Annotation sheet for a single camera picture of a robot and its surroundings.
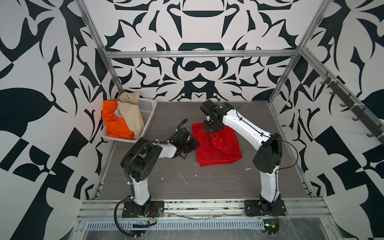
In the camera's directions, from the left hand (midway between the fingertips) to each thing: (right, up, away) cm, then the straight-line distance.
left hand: (201, 141), depth 94 cm
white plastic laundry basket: (-38, +22, +17) cm, 47 cm away
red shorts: (+10, -1, -11) cm, 15 cm away
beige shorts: (-44, +19, -2) cm, 48 cm away
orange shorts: (-51, +9, -2) cm, 52 cm away
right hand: (+5, +9, -8) cm, 13 cm away
